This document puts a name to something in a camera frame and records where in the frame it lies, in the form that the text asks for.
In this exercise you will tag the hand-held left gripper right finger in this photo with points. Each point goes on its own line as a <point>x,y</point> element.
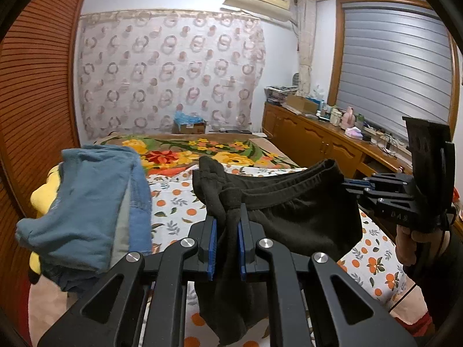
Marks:
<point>241,253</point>

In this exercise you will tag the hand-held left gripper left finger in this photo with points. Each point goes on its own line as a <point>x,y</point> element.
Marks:
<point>212,245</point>

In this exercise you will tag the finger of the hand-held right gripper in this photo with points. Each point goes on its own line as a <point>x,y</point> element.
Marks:
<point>394,206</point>
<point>383,181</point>

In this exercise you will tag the black pants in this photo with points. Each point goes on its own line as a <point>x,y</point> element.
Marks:
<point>296,209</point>

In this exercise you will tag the person's right hand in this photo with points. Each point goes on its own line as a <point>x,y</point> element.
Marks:
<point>407,245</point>

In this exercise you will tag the orange fruit print bedsheet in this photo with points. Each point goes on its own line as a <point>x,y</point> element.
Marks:
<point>173,206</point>

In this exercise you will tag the pink tissue pack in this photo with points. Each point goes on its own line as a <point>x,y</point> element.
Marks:
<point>353,133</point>

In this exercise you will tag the pink bottle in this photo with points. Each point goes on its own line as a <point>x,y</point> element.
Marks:
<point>349,118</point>

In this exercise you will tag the white bottles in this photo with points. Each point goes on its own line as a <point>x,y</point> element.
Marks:
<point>337,117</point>

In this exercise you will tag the wooden sideboard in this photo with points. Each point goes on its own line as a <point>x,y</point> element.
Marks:
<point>307,141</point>

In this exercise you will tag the floral blanket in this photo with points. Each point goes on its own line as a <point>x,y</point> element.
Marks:
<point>162,155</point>

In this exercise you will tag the flat cardboard box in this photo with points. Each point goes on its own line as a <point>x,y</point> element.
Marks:
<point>302,104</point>

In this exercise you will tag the small cardboard box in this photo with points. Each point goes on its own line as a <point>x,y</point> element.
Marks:
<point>190,128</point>

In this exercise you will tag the blue plastic bag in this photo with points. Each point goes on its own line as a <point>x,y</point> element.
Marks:
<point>188,117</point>

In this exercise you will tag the blue-grey garment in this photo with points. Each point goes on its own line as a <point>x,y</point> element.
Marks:
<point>83,206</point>

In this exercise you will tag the stack of magazines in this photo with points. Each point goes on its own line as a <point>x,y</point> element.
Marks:
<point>280,94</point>

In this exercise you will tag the cream lace curtain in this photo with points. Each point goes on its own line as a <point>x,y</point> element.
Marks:
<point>306,43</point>

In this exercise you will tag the yellow garment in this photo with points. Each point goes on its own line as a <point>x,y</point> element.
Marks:
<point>43,198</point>

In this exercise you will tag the circle print curtain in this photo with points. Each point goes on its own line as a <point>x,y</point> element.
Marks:
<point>162,72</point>

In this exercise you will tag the wooden louvered wardrobe door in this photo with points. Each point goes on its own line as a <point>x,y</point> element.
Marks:
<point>36,97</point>

